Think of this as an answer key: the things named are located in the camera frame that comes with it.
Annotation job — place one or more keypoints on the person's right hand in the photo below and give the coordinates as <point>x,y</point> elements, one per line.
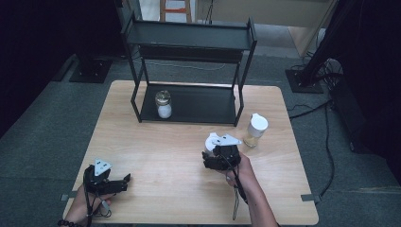
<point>244,171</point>

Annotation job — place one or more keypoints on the glass jar with white powder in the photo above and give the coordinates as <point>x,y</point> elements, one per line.
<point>164,111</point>

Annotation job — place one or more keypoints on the person's left hand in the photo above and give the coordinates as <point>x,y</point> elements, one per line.
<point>78,209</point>

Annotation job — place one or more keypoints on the wooden ladder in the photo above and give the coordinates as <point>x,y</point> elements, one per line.
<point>175,10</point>

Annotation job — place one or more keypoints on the black stand with flat base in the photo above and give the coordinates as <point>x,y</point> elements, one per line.
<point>91,71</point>

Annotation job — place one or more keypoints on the black metal shelf rack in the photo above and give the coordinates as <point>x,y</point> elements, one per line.
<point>189,38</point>

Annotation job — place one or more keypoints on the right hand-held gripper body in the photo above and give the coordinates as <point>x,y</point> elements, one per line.
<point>227,155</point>

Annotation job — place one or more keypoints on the white-lid jar with yellow contents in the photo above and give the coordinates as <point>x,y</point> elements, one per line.
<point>258,124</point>

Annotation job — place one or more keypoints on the grey table bracket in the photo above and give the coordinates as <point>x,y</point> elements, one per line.
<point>65,197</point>
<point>310,198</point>

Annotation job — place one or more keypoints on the black slanted stand with base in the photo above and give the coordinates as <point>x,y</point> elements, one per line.
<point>304,80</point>

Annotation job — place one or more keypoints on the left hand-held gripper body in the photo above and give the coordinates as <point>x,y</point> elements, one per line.
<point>97,183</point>

